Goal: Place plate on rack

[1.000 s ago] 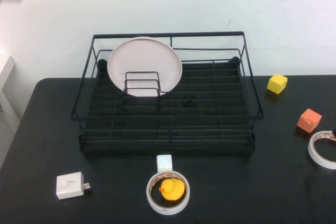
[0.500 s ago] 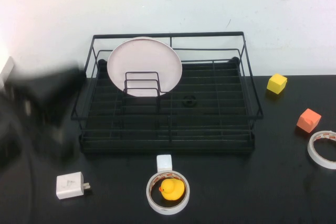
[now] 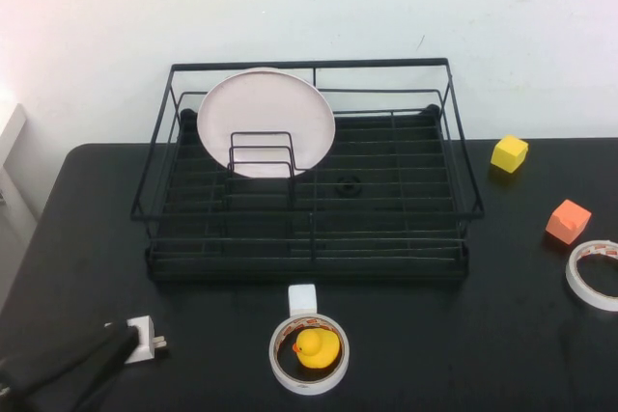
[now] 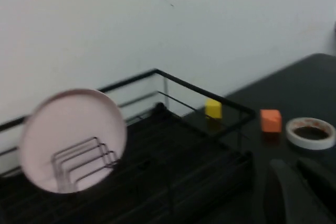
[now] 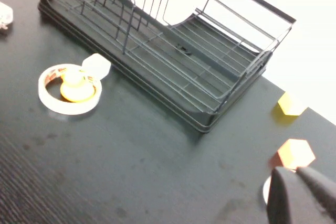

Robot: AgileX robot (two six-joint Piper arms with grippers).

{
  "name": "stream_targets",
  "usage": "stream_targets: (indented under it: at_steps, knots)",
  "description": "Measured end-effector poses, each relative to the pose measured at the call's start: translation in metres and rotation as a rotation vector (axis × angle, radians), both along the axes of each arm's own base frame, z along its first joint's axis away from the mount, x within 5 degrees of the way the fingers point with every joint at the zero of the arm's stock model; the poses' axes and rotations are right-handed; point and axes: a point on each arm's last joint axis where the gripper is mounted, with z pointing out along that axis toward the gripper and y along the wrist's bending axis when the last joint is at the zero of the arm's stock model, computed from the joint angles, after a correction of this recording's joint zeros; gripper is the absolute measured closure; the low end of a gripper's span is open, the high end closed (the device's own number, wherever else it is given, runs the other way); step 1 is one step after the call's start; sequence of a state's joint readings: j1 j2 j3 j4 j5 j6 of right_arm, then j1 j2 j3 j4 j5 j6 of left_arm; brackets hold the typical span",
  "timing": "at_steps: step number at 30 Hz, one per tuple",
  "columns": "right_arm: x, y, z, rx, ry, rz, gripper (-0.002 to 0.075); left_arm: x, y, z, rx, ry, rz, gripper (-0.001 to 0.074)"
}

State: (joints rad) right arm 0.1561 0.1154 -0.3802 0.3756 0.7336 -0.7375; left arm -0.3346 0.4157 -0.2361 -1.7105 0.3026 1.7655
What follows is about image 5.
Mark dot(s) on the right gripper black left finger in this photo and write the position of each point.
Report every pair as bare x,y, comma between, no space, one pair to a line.
288,200

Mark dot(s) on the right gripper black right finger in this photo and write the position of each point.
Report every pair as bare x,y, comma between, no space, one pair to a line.
323,190

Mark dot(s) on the white tape roll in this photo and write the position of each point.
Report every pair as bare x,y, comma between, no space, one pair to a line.
52,103
266,190

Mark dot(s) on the orange cube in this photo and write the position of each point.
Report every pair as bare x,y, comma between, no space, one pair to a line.
294,153

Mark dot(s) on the yellow cube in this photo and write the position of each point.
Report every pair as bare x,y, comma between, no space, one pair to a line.
290,106

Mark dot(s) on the small white block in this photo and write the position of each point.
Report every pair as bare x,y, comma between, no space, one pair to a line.
97,65

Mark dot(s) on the yellow rubber duck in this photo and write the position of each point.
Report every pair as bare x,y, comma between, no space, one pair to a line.
76,90

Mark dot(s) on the white USB wall charger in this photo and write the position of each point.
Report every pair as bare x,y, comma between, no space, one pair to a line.
5,16

